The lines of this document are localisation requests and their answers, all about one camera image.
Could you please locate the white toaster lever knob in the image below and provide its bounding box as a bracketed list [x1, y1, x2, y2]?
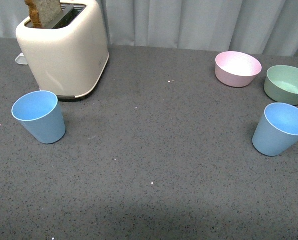
[15, 53, 28, 66]

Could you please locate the brown bread slice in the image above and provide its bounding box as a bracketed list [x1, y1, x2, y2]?
[24, 0, 62, 29]

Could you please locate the blue plastic cup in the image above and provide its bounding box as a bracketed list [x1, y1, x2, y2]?
[252, 102, 298, 157]
[11, 90, 66, 144]

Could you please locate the pink plastic bowl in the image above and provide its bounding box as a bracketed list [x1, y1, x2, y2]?
[215, 51, 262, 88]

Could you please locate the grey curtain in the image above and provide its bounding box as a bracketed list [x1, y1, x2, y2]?
[0, 0, 298, 58]

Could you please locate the cream white toaster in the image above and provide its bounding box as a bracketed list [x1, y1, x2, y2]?
[16, 0, 110, 99]

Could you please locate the green plastic bowl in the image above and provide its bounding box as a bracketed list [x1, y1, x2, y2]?
[264, 65, 298, 106]

